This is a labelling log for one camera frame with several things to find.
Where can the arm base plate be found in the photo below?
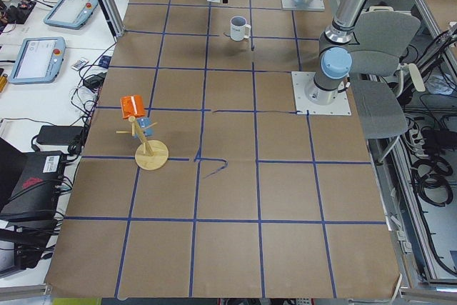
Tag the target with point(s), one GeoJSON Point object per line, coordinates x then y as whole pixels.
{"type": "Point", "coordinates": [303, 5]}
{"type": "Point", "coordinates": [332, 103]}

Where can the orange mug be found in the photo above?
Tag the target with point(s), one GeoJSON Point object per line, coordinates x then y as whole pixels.
{"type": "Point", "coordinates": [132, 105]}

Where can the light blue mug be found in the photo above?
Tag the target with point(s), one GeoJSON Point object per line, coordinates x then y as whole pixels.
{"type": "Point", "coordinates": [144, 123]}

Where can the grey office chair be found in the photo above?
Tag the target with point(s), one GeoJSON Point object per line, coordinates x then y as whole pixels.
{"type": "Point", "coordinates": [382, 35]}

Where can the black computer box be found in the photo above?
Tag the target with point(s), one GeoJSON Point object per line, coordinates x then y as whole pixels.
{"type": "Point", "coordinates": [30, 186]}

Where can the upper teach pendant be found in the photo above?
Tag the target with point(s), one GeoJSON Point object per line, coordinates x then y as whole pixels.
{"type": "Point", "coordinates": [71, 14]}

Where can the white mug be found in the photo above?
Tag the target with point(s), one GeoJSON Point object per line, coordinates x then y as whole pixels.
{"type": "Point", "coordinates": [239, 28]}

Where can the brown paper table cover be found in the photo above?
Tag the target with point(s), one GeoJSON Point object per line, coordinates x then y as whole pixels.
{"type": "Point", "coordinates": [254, 199]}

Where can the black power brick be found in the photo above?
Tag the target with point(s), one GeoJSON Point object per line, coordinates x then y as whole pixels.
{"type": "Point", "coordinates": [58, 135]}

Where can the lower teach pendant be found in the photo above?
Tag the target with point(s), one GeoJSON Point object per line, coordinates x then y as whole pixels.
{"type": "Point", "coordinates": [39, 60]}

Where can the teach pendant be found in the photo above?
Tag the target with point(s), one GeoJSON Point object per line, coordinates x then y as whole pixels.
{"type": "Point", "coordinates": [71, 14]}
{"type": "Point", "coordinates": [39, 60]}

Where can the white remote control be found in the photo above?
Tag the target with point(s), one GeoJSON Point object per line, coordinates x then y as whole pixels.
{"type": "Point", "coordinates": [79, 64]}

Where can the wooden mug tree stand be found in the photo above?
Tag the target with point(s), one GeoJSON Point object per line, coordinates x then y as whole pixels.
{"type": "Point", "coordinates": [151, 154]}

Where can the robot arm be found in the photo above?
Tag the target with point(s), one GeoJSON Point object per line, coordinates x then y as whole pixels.
{"type": "Point", "coordinates": [335, 60]}

